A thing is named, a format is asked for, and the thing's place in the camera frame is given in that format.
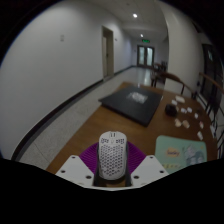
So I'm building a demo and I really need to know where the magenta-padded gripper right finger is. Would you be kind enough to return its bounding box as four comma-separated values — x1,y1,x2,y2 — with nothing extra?
114,141,170,188

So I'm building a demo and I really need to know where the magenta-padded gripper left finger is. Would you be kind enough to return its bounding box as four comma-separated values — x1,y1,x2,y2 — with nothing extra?
55,142,107,187

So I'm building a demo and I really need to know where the white honeycomb computer mouse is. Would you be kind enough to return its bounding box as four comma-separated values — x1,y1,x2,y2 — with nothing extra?
97,130,129,182

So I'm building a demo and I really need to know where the pale green printed mouse pad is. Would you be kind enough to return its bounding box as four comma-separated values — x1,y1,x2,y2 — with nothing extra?
154,134,208,175

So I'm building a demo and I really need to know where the small black box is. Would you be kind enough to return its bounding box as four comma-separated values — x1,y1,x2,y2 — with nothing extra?
165,103,178,118

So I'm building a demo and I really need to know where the black flat board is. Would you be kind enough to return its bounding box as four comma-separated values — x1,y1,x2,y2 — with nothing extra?
98,84,164,128

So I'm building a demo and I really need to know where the black railing with wooden handrail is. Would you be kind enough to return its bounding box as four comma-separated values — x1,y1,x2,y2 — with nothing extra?
196,71,224,160

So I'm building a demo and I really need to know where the dark wooden chair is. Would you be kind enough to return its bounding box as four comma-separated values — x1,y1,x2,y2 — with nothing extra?
153,60,168,76

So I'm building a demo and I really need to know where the glass double door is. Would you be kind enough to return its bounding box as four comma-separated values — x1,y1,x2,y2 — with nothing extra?
136,44,155,67

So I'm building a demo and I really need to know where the dark window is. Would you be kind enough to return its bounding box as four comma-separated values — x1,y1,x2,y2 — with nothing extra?
201,43,222,101

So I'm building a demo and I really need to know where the open side doorway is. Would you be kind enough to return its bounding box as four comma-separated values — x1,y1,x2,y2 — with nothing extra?
101,25,115,80

